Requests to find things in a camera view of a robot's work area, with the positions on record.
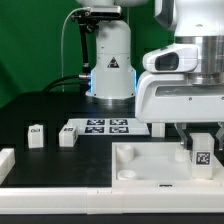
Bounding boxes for white obstacle fence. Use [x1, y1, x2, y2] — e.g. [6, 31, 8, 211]
[0, 148, 224, 214]

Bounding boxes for black camera stand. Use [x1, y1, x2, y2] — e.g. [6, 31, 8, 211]
[71, 10, 98, 73]

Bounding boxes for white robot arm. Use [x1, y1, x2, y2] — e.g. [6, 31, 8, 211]
[77, 0, 224, 147]

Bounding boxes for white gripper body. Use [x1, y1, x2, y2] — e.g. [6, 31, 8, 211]
[135, 44, 224, 123]

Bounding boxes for white tag sheet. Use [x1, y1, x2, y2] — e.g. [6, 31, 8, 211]
[67, 118, 149, 135]

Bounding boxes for black cable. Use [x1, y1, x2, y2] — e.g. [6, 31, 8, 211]
[41, 75, 92, 93]

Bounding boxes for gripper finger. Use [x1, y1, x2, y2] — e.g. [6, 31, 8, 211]
[216, 122, 224, 150]
[174, 123, 188, 147]

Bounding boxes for white square table top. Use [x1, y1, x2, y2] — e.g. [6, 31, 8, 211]
[112, 142, 224, 188]

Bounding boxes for black camera on stand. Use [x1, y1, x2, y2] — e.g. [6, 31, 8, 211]
[89, 5, 121, 19]

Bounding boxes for white cable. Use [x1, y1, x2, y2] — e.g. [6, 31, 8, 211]
[60, 7, 88, 93]

